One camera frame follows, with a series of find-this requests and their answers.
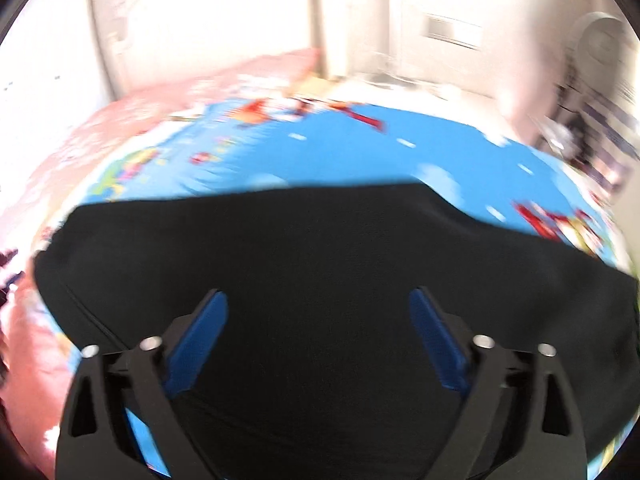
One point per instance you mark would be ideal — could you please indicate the grey wall socket panel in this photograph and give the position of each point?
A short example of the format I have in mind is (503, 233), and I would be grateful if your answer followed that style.
(452, 31)

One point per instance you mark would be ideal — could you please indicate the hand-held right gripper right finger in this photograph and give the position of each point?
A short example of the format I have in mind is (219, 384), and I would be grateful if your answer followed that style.
(440, 345)

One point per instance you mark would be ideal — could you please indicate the grey round fan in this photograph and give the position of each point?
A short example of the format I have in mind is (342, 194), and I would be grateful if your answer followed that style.
(605, 42)

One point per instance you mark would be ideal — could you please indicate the black pants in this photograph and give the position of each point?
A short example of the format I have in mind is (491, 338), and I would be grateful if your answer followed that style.
(310, 260)

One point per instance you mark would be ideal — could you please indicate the bird printed curtain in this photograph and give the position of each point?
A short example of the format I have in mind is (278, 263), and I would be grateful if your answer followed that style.
(615, 130)

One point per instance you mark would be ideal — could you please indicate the blue cartoon printed bed sheet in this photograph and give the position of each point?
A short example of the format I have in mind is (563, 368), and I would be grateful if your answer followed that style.
(375, 160)

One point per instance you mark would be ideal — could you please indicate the white wooden headboard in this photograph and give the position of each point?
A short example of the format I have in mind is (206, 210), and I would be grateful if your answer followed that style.
(320, 25)

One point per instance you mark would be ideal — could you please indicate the white nightstand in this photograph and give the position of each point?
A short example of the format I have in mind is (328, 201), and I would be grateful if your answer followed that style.
(425, 92)

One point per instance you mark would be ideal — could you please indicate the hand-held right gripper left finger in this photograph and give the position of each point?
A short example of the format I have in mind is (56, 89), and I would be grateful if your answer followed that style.
(195, 345)

